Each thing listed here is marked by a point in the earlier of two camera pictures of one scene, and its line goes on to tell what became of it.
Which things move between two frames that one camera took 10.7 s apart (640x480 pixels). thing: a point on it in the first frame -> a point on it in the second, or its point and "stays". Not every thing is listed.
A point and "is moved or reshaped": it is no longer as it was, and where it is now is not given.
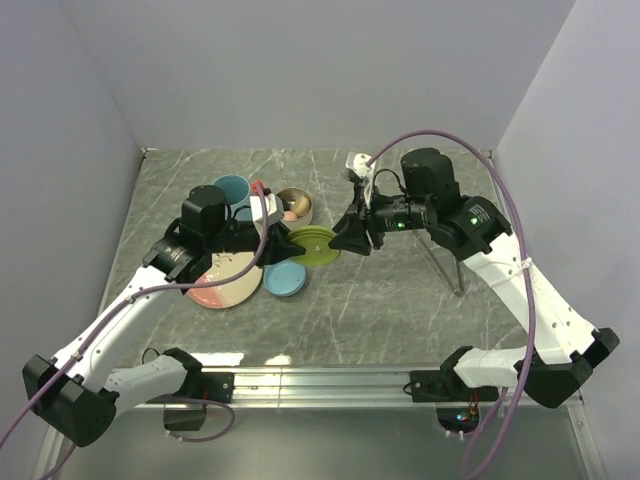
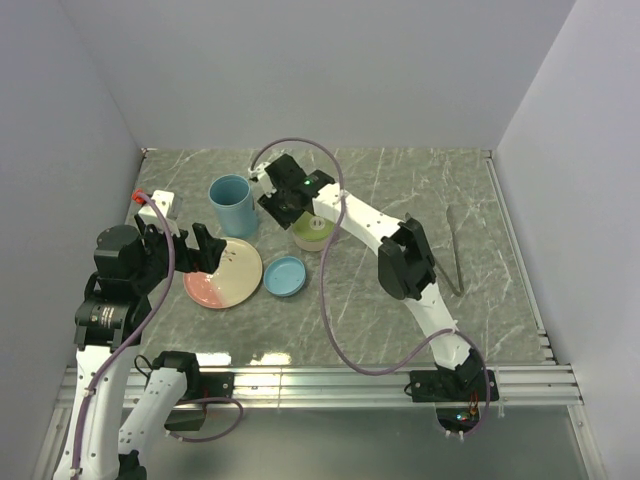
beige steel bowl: x=297 y=206 is moved or reshaped
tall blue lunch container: x=237 y=192 stays
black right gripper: x=353 y=235 -> x=269 y=204
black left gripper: x=277 y=248 -> x=206 y=257
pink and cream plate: x=233 y=292 stays
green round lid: x=316 y=241 -> x=311 y=227
